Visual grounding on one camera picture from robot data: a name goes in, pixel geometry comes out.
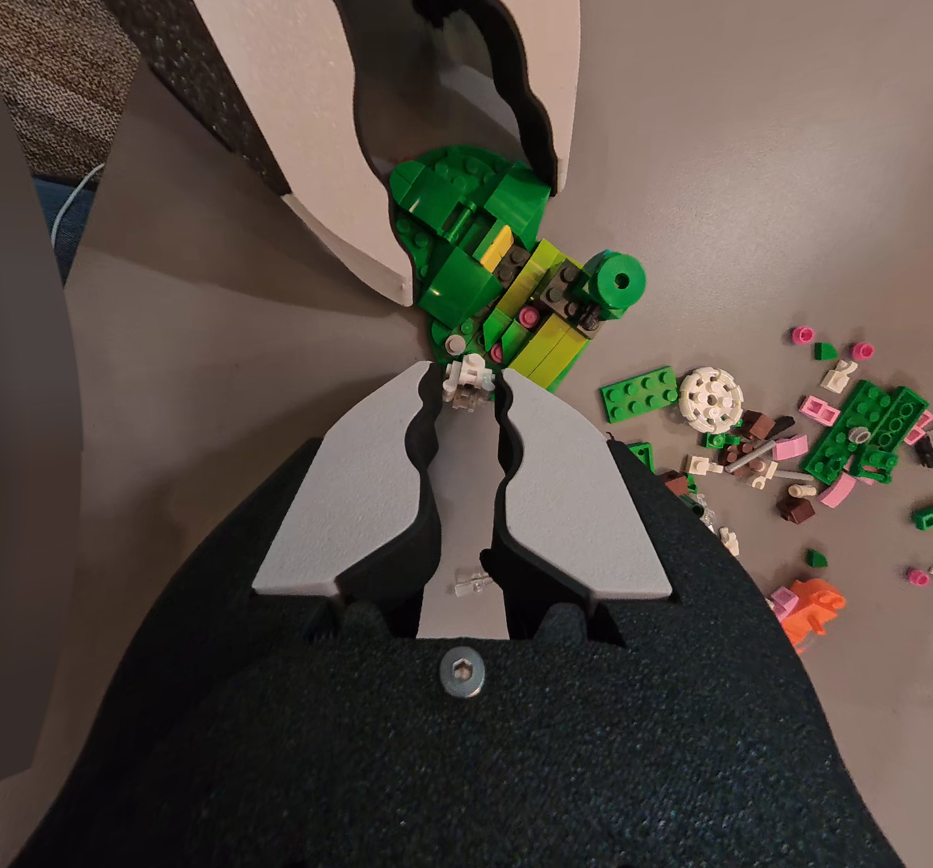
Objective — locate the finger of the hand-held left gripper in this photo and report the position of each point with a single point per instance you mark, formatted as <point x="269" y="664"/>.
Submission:
<point x="539" y="22"/>
<point x="291" y="81"/>

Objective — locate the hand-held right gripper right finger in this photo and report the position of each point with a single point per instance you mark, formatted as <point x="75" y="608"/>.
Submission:
<point x="576" y="511"/>

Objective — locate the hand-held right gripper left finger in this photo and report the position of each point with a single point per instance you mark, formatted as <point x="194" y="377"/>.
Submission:
<point x="350" y="489"/>

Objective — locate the small white lego flower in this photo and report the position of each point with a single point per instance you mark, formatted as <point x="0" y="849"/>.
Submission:
<point x="466" y="371"/>

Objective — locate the green lego build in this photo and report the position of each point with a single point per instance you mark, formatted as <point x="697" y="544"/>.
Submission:
<point x="452" y="285"/>

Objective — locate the clear lego piece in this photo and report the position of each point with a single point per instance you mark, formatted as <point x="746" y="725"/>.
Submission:
<point x="470" y="582"/>

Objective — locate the bright green lego plate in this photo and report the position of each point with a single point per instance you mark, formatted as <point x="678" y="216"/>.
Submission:
<point x="638" y="394"/>

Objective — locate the white round lego plate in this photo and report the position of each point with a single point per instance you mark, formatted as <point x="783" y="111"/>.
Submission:
<point x="692" y="390"/>

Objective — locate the pile of pink brown lego pieces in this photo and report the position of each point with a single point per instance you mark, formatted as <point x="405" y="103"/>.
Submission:
<point x="796" y="511"/>

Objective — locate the pink lego piece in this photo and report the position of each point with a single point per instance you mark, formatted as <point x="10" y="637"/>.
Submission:
<point x="783" y="602"/>

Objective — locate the dark green lego leaf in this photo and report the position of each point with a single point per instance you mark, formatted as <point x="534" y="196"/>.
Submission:
<point x="826" y="352"/>
<point x="816" y="559"/>

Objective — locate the orange lego brick separator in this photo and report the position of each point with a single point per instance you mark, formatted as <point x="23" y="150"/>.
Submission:
<point x="809" y="613"/>

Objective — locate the dark green lego plate pair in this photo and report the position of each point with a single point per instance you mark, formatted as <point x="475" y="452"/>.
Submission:
<point x="838" y="445"/>

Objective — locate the pink round lego stud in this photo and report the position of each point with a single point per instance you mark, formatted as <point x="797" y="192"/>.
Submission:
<point x="802" y="335"/>
<point x="920" y="576"/>
<point x="861" y="350"/>

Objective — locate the small white lego clip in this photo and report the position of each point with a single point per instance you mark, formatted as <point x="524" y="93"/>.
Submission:
<point x="840" y="376"/>

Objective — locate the green ridged lego brick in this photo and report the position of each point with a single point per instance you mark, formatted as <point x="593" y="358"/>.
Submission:
<point x="924" y="518"/>

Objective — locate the blue fabric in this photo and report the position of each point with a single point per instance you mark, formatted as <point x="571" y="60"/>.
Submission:
<point x="80" y="228"/>

